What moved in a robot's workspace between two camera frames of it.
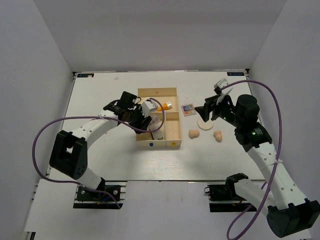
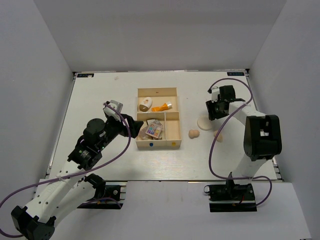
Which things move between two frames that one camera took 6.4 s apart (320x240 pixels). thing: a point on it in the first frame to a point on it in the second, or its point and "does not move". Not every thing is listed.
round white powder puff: [205, 126] does not move
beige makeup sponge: [193, 133] does not move
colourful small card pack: [188, 109] to [154, 129]
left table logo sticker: [85, 75] does not move
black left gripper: [139, 125] to [134, 126]
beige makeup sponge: [218, 135] does not move
